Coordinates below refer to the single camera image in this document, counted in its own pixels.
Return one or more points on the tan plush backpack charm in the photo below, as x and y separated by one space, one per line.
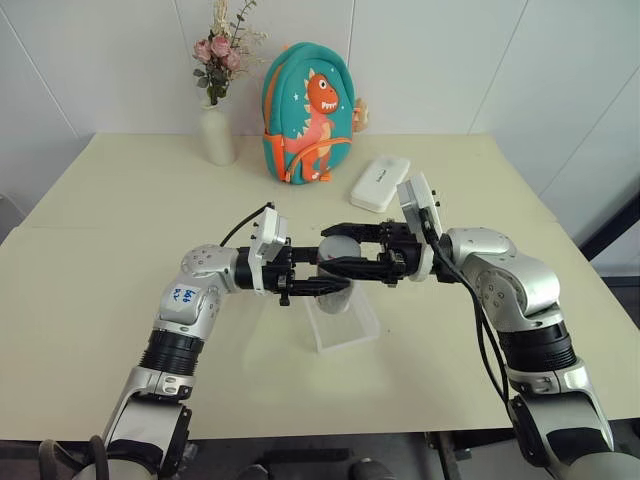
363 114

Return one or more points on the teal dinosaur backpack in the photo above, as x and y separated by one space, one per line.
305 115

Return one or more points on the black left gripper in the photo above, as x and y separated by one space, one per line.
279 272

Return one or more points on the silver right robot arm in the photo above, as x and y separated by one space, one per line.
530 285

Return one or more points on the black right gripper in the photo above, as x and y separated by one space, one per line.
402 265

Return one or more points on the translucent plastic jar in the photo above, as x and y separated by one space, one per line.
332 304

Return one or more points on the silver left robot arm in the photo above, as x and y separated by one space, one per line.
207 260

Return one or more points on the black metal table frame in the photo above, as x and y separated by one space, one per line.
450 452

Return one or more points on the white oblong case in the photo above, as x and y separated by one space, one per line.
380 181

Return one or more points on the clear plastic box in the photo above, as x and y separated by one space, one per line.
345 335

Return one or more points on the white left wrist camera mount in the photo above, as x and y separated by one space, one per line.
272 232

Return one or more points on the round white jar lid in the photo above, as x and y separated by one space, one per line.
341 248

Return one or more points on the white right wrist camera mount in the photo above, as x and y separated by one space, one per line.
417 200

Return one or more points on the white ceramic vase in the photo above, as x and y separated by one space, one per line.
217 137

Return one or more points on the pink flower bouquet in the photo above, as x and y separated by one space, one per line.
218 55

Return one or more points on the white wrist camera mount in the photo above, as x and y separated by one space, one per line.
272 232
417 200

